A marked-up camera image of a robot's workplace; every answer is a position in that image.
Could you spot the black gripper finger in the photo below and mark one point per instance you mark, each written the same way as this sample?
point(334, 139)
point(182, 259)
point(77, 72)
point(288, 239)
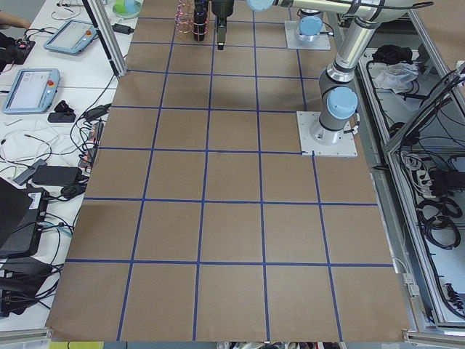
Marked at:
point(221, 29)

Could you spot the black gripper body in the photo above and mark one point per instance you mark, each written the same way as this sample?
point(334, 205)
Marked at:
point(222, 8)

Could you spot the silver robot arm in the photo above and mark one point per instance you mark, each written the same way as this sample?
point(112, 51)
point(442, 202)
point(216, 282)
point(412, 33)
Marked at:
point(338, 99)
point(263, 5)

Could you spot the dark wine bottle in basket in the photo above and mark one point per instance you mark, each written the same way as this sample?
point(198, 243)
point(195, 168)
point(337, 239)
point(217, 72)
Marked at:
point(200, 24)

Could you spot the small black power adapter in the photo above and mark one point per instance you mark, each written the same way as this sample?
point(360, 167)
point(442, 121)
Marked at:
point(124, 29)

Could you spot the teach pendant tablet upper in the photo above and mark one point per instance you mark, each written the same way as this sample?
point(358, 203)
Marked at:
point(72, 37)

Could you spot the teach pendant tablet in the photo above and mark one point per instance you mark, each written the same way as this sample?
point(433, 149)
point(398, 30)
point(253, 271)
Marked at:
point(32, 91)
point(72, 37)

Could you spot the crumpled white cloth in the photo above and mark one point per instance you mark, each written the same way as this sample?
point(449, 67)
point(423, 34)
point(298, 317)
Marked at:
point(398, 77)

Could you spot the orange black power strip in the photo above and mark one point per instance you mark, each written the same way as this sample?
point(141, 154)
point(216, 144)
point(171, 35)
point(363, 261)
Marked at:
point(91, 146)

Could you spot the brown paper table mat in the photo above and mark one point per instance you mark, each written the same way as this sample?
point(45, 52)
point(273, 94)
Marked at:
point(202, 221)

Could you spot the teach pendant tablet lower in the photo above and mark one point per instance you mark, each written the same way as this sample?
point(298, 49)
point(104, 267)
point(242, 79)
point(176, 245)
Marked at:
point(32, 91)

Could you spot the black power adapter brick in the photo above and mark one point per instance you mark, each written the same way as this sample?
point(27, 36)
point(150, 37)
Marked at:
point(56, 175)

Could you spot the black laptop computer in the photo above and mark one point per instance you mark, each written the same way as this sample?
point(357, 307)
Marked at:
point(22, 213)

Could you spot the copper wire wine basket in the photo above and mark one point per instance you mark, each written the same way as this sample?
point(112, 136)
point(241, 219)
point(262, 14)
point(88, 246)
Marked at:
point(184, 15)

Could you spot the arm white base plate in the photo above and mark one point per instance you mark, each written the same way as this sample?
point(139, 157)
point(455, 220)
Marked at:
point(307, 33)
point(317, 141)

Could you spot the aluminium frame post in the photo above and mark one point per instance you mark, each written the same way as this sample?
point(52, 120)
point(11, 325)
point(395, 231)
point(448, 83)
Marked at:
point(100, 20)

